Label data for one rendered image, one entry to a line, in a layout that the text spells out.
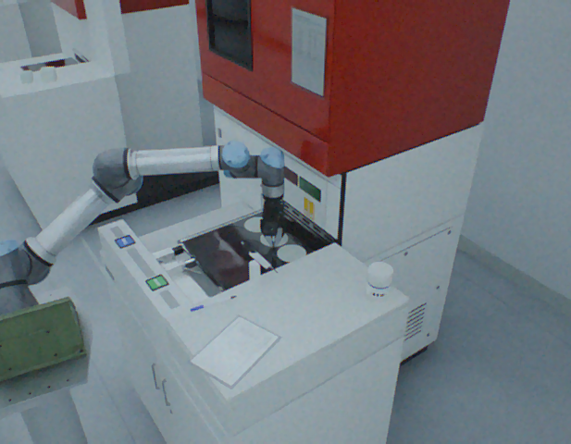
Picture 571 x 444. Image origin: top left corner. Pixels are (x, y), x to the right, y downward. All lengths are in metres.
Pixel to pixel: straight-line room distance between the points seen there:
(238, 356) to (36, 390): 0.58
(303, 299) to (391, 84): 0.69
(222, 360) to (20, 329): 0.56
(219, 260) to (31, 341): 0.62
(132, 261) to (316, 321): 0.64
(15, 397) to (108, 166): 0.68
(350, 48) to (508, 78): 1.62
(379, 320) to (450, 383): 1.20
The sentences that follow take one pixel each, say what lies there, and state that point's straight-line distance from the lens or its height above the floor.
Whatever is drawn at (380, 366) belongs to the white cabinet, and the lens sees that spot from 1.75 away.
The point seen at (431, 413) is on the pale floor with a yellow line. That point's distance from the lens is 2.61.
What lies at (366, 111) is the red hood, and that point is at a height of 1.41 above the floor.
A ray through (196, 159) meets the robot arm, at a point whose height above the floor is 1.30.
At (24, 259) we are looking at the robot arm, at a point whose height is 1.04.
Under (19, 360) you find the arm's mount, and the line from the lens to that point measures 1.71.
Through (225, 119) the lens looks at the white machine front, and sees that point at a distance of 2.25.
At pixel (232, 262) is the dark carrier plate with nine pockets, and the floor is 0.90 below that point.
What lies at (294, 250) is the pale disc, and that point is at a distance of 1.88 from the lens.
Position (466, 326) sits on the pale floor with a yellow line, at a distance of 3.03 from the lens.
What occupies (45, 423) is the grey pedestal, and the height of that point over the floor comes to 0.54.
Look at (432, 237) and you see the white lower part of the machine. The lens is 2.24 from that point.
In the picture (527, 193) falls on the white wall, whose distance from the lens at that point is 3.14.
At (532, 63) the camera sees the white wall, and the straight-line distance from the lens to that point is 2.97.
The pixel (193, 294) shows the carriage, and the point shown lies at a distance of 1.76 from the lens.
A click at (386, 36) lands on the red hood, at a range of 1.63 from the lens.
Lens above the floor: 2.03
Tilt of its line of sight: 34 degrees down
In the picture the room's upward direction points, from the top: straight up
